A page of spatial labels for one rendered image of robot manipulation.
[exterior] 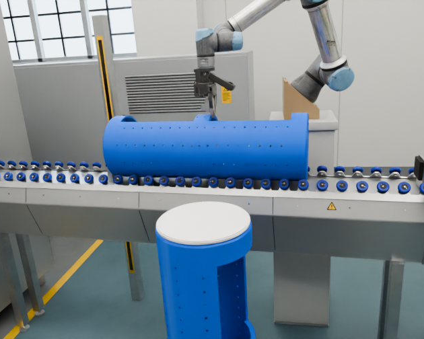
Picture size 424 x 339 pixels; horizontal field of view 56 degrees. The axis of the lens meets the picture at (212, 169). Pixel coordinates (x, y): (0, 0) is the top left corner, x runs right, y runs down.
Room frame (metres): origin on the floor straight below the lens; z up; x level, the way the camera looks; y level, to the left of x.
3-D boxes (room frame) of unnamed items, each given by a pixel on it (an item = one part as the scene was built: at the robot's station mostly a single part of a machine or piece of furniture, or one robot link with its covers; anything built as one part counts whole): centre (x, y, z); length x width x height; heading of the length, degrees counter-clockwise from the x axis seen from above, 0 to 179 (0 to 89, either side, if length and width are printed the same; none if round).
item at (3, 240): (1.97, 1.15, 0.31); 0.06 x 0.06 x 0.63; 74
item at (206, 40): (1.72, -0.01, 1.53); 0.09 x 0.08 x 0.11; 98
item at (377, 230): (1.77, 0.19, 0.79); 2.17 x 0.29 x 0.34; 74
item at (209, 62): (1.71, 0.00, 1.45); 0.08 x 0.08 x 0.05
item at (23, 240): (2.10, 1.12, 0.31); 0.06 x 0.06 x 0.63; 74
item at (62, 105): (3.54, 0.69, 0.72); 2.15 x 0.54 x 1.45; 78
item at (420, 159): (1.49, -0.82, 0.99); 0.10 x 0.02 x 0.12; 164
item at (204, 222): (1.08, 0.04, 1.03); 0.28 x 0.28 x 0.01
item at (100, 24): (2.21, 0.53, 0.85); 0.06 x 0.06 x 1.70; 74
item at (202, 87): (1.72, 0.00, 1.37); 0.09 x 0.08 x 0.12; 75
